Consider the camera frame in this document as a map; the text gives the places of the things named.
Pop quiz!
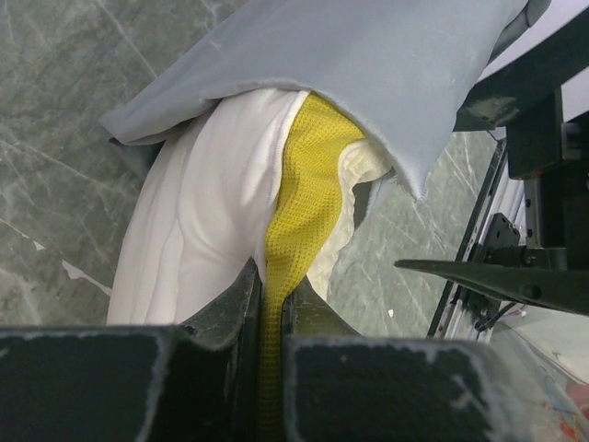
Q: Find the aluminium mounting rail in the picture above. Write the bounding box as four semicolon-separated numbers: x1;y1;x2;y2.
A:
427;140;525;341

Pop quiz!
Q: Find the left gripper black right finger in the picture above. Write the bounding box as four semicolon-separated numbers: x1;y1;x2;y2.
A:
282;280;511;441

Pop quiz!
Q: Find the grey pillowcase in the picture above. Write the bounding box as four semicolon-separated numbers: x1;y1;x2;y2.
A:
99;1;549;198

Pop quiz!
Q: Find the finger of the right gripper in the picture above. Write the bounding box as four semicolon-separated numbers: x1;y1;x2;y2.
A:
395;260;588;316

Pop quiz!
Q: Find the cream yellow pillow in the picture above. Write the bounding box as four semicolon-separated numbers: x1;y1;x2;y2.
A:
107;88;392;441

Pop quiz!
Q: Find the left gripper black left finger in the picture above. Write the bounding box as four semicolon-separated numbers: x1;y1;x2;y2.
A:
1;262;261;441

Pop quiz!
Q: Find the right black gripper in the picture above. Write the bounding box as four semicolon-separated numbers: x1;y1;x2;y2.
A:
454;9;588;270

